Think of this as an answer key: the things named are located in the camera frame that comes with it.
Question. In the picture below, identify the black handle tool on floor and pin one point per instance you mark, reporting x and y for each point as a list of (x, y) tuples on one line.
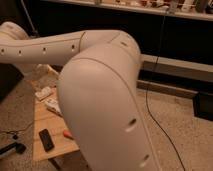
[(18, 147)]

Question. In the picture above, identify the long wall shelf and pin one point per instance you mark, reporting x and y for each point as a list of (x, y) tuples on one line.
[(159, 7)]

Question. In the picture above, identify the orange carrot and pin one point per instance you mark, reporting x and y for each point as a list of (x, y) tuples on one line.
[(67, 134)]

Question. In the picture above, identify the small wooden table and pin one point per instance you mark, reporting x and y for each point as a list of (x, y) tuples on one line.
[(45, 119)]

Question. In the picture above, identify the grey baseboard heater rail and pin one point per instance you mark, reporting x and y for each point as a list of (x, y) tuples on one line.
[(175, 77)]

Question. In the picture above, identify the white tube bottle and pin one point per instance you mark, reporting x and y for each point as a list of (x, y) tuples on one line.
[(52, 105)]

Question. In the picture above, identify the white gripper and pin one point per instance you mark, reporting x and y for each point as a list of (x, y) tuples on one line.
[(39, 71)]

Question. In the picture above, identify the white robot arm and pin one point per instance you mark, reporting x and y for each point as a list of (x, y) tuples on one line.
[(96, 91)]

